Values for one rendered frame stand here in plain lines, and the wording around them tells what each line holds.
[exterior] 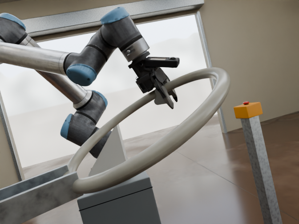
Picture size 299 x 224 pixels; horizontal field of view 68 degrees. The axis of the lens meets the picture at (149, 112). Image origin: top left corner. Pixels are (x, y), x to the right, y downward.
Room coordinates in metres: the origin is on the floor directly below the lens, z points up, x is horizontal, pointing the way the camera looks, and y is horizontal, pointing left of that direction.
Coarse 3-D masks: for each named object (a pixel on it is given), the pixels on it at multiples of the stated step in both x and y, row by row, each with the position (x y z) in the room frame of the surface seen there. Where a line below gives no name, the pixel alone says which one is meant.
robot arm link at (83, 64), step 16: (0, 48) 0.90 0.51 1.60; (16, 48) 0.87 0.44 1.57; (32, 48) 0.85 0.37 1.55; (96, 48) 0.77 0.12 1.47; (16, 64) 0.89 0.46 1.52; (32, 64) 0.83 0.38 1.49; (48, 64) 0.80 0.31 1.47; (64, 64) 0.76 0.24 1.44; (80, 64) 0.72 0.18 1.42; (96, 64) 0.76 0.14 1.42; (80, 80) 0.76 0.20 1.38
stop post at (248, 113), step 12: (240, 108) 1.41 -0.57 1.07; (252, 108) 1.38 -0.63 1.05; (252, 120) 1.40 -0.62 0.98; (252, 132) 1.39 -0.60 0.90; (252, 144) 1.41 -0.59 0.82; (264, 144) 1.41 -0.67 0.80; (252, 156) 1.43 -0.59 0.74; (264, 156) 1.41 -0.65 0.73; (252, 168) 1.46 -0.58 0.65; (264, 168) 1.40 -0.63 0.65; (264, 180) 1.39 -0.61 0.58; (264, 192) 1.40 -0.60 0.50; (264, 204) 1.42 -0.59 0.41; (276, 204) 1.41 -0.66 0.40; (264, 216) 1.45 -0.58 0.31; (276, 216) 1.40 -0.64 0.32
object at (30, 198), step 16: (48, 176) 0.51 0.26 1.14; (64, 176) 0.43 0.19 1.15; (0, 192) 0.46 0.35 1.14; (16, 192) 0.48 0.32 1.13; (32, 192) 0.40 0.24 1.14; (48, 192) 0.41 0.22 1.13; (64, 192) 0.42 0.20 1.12; (0, 208) 0.37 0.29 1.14; (16, 208) 0.38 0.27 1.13; (32, 208) 0.39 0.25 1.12; (48, 208) 0.41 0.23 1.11
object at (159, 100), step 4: (164, 88) 0.76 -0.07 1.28; (156, 92) 0.77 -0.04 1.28; (156, 96) 0.78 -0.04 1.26; (160, 96) 0.77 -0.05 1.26; (168, 96) 0.76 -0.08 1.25; (156, 100) 0.78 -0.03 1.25; (160, 100) 0.77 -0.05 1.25; (164, 100) 0.76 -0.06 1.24; (168, 100) 0.75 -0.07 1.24; (156, 104) 0.79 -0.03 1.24; (168, 104) 0.76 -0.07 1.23; (172, 104) 0.77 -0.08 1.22; (172, 108) 0.77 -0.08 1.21
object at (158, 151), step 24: (192, 72) 0.68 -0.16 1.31; (216, 72) 0.53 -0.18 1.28; (144, 96) 0.81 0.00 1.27; (216, 96) 0.41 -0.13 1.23; (120, 120) 0.79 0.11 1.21; (192, 120) 0.37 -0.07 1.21; (168, 144) 0.36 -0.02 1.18; (72, 168) 0.56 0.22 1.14; (120, 168) 0.37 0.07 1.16; (144, 168) 0.36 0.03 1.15
